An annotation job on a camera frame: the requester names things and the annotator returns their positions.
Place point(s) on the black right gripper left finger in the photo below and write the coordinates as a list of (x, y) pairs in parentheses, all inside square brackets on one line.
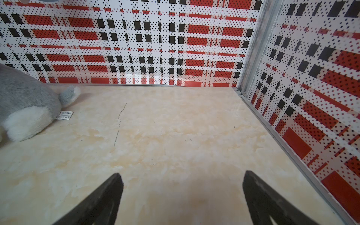
[(98, 208)]

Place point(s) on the grey white husky plush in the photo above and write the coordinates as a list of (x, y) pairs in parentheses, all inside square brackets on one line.
[(27, 105)]

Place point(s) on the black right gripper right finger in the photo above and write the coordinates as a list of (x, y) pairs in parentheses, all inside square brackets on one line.
[(266, 205)]

